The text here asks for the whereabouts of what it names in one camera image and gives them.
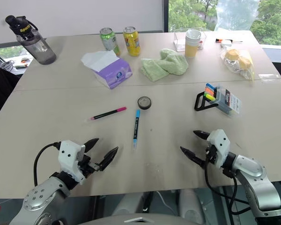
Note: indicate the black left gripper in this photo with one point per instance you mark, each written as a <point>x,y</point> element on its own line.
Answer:
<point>86,165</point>

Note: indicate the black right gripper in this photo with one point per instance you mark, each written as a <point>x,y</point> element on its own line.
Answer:
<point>211,155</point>

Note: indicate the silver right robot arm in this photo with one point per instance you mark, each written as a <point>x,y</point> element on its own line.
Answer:
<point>260,178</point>

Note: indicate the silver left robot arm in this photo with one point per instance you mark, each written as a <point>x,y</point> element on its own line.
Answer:
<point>43,197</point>

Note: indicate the pink marker pen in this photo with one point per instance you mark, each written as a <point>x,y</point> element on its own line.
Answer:
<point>107,114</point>

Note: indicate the blue marker pen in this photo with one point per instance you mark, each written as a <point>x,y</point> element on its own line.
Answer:
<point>136,127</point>

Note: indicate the clear acrylic box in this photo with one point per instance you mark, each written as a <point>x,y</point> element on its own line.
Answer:
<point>179,41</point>

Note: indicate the yellow highlighter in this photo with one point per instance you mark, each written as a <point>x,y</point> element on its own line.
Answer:
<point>211,97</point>

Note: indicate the green highlighter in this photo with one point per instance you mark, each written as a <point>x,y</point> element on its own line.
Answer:
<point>207,94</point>

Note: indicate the orange highlighter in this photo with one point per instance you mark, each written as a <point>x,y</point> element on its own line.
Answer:
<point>209,90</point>

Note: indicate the white rounded shape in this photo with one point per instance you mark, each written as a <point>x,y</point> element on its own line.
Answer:
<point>189,202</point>
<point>127,205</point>

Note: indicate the blue highlighter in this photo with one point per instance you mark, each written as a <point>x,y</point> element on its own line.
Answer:
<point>210,86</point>

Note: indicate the black tape roll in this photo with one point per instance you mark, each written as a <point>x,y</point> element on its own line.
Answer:
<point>144,102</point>

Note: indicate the grey robot torso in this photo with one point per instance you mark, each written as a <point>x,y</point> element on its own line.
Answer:
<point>140,220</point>

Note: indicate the purple tissue pack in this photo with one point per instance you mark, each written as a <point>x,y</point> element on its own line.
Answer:
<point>112,70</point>

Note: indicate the green towel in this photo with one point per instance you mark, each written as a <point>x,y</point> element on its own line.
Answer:
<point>165,65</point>

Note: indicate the plastic bag with yellow items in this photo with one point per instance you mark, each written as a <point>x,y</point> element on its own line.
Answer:
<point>238,62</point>

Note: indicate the yellow paper cup stack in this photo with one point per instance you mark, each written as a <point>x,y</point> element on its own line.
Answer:
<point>192,45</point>

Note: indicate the small white block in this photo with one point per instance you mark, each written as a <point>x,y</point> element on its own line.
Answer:
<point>226,42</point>

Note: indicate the green drink can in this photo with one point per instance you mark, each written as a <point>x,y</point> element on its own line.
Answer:
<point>110,42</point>

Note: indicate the yellow drink can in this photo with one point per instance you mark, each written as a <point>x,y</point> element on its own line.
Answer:
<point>132,43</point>

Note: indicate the white orange small device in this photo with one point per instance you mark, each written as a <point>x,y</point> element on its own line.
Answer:
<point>21,64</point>

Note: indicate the grey sports water bottle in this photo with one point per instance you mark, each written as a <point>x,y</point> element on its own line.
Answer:
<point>38,48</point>

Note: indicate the clear plastic window sheet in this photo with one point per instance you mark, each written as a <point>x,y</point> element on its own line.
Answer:
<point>236,14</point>

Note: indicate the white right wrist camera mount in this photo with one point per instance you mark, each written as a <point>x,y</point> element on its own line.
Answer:
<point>219,145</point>

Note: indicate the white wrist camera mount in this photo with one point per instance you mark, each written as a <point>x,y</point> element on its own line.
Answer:
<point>219,145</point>
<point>69,157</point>

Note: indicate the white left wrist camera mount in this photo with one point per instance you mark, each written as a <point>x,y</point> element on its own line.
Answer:
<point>69,157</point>

